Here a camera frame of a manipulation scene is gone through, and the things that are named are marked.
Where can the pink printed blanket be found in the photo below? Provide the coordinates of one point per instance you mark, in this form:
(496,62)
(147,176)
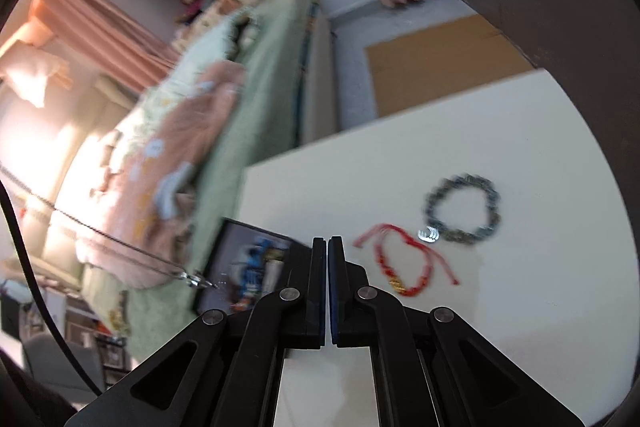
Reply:
(165,147)

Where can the small silver charm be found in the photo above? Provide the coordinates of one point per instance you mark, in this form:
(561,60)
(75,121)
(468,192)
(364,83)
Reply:
(429,235)

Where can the brown cardboard sheet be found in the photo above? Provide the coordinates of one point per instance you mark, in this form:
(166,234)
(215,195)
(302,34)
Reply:
(440,62)

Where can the green bedspread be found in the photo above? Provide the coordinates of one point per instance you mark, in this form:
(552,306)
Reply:
(250,107)

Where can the beige bed base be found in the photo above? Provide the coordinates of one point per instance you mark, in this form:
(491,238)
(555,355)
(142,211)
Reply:
(320,82)

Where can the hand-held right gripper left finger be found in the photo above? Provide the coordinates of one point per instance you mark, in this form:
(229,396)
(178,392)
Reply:
(315,287)

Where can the white round bangle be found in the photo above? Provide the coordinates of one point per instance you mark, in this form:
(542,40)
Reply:
(275,269)

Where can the light green floral quilt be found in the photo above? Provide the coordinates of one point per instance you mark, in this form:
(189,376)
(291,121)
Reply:
(170,87)

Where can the white hanging cloth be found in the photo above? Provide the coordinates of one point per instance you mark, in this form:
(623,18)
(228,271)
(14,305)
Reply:
(30,74)

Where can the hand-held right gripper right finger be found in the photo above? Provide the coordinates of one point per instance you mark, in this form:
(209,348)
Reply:
(337,287)

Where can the black jewelry box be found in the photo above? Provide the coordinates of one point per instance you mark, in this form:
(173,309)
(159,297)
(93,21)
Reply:
(227,252)

